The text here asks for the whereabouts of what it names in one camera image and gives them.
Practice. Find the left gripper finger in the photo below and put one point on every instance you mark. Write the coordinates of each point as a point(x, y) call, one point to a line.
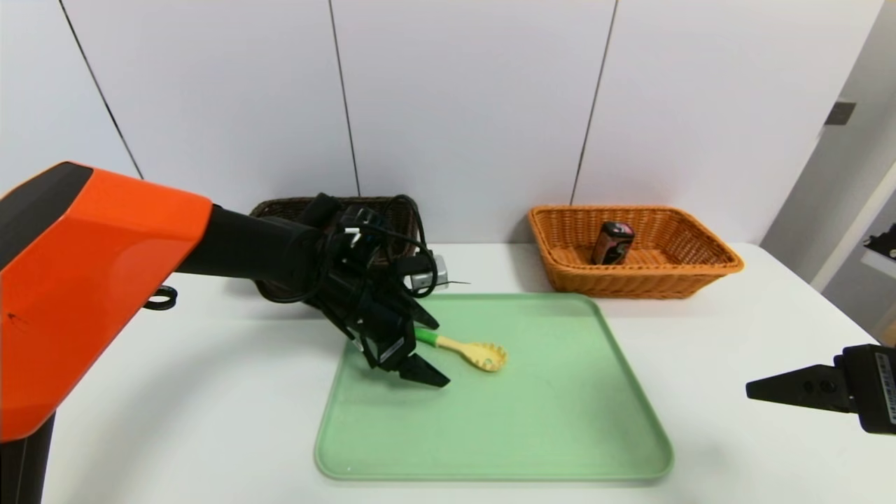
point(420, 369)
point(420, 315)

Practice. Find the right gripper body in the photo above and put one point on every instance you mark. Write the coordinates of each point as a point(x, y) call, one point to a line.
point(876, 386)

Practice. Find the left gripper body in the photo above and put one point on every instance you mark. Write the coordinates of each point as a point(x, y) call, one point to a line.
point(389, 348)

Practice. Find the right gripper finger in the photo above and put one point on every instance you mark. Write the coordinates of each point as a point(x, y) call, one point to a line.
point(805, 388)

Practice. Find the small black pink snack box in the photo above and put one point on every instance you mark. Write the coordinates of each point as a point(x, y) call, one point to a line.
point(612, 245)

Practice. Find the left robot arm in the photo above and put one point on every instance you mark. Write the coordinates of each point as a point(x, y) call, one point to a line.
point(105, 280)

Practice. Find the dark brown wicker basket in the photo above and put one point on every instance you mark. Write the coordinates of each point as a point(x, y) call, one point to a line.
point(280, 208)

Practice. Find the orange wicker basket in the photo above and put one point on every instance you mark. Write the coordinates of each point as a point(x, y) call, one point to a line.
point(630, 283)

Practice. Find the green plastic tray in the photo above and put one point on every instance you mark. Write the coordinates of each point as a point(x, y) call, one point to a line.
point(560, 420)

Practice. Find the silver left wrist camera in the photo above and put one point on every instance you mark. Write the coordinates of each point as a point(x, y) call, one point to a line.
point(437, 276)

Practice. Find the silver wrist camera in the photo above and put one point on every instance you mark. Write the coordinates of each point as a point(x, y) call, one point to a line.
point(437, 276)
point(887, 245)

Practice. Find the white door frame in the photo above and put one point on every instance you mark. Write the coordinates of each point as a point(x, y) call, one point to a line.
point(836, 266)

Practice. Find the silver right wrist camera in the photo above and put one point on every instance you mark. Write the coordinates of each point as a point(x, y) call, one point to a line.
point(887, 245)

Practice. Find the gray wall plate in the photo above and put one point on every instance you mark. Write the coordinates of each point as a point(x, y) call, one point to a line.
point(838, 114)

